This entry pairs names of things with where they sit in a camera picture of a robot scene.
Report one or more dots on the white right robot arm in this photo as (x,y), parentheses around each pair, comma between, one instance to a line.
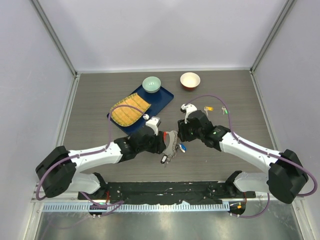
(281,173)

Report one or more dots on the light green bowl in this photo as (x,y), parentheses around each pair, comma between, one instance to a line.
(151,84)

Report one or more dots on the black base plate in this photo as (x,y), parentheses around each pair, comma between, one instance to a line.
(169,193)

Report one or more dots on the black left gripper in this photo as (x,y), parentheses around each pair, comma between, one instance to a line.
(159,145)

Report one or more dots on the woven bamboo plate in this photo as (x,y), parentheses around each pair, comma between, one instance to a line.
(126,116)

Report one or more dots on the red bowl white inside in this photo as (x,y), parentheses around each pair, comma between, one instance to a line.
(190,81)

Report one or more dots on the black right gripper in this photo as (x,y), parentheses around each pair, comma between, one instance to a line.
(182,131)

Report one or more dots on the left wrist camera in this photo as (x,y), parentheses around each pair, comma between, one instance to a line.
(152,122)

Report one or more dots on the key with green tag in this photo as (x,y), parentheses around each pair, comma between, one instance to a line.
(224,110)

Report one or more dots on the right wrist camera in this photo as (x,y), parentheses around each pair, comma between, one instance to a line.
(187,109)

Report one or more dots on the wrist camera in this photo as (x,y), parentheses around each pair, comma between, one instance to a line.
(152,122)
(187,109)

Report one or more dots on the keyring bunch with tags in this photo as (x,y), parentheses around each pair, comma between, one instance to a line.
(173,146)

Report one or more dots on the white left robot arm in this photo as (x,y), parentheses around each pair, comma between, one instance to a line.
(63,170)

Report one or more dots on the white slotted cable duct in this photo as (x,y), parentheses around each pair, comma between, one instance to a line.
(61,207)

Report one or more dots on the key with yellow tag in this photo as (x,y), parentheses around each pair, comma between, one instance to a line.
(208,109)

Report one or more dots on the blue rectangular tray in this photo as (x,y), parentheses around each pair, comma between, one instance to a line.
(158,100)

